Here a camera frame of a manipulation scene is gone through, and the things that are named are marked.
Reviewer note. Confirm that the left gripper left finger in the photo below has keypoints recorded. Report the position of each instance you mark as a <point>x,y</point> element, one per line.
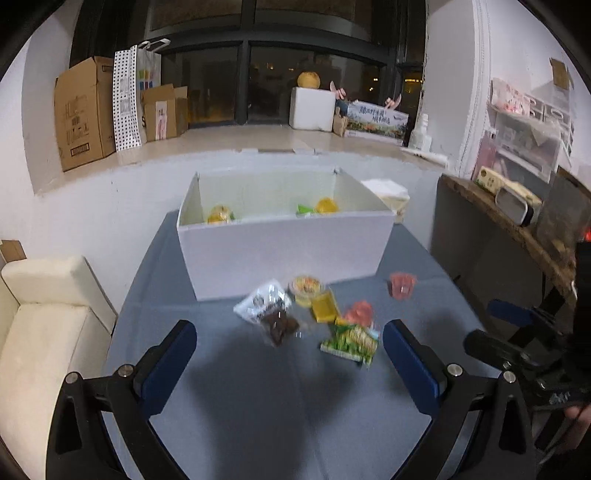
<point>79,445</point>

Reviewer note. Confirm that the orange lidded jelly cup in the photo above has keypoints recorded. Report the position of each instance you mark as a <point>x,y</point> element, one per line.
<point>306,288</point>

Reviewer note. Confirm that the white foam box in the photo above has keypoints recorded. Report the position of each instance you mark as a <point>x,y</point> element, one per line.
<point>311,109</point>

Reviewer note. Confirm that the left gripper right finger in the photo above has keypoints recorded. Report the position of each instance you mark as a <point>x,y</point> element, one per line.
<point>500,446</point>

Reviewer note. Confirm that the yellow orange jelly cup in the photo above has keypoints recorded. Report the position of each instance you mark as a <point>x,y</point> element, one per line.
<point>324,308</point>

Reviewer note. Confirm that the yellow lidded jelly cup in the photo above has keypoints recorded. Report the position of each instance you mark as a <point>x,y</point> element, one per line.
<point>326,206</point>

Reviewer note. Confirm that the blue grey table cloth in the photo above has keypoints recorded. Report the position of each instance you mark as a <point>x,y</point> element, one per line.
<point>246,409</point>

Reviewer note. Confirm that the pink toy figure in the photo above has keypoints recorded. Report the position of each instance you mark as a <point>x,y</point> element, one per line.
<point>339,93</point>

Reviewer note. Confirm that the cream box on side table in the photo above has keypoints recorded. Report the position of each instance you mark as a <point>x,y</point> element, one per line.
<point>513,199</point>

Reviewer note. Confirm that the person right hand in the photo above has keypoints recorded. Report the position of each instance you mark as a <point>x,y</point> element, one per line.
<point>581,420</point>

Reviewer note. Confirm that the small open cardboard box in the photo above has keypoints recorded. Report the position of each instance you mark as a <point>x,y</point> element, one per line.
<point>165,112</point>

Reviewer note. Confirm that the round yellow pomelo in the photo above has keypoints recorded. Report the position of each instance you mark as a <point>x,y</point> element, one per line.
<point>309,79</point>

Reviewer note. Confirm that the clear plastic drawer organizer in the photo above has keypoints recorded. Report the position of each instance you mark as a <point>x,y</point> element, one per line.
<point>531,133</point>

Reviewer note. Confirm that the green cracker packet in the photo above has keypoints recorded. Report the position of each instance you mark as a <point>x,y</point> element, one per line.
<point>352,342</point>

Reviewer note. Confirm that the white plastic bottle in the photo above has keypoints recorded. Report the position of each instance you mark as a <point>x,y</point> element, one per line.
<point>420,139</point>

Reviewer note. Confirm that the dark wooden side table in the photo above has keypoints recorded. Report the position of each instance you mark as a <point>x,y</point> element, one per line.
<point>489,257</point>

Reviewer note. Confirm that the printed landscape carton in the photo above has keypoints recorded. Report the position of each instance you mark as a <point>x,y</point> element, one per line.
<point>376,123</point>

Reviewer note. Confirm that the small green snack packet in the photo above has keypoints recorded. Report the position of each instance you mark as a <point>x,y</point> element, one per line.
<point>304,210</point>

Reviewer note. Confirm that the pink jelly cup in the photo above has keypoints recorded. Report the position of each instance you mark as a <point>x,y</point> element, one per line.
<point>402,285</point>
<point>360,313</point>

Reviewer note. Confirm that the large brown cardboard box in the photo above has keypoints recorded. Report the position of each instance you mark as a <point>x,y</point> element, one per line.
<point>83,113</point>

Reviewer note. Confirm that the white cardboard box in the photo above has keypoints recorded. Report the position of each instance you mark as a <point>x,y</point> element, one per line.
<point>268,240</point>

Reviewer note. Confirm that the brown chocolate snack bag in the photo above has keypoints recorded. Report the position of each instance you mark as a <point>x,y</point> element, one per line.
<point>268,306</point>

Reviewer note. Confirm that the pale green jelly cup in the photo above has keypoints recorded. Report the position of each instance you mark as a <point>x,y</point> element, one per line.
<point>220,214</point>

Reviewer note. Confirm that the cream white sofa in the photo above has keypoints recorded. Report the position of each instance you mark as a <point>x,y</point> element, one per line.
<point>54,319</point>

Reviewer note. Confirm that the white dotted paper bag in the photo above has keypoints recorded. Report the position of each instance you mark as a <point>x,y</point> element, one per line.
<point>134,70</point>

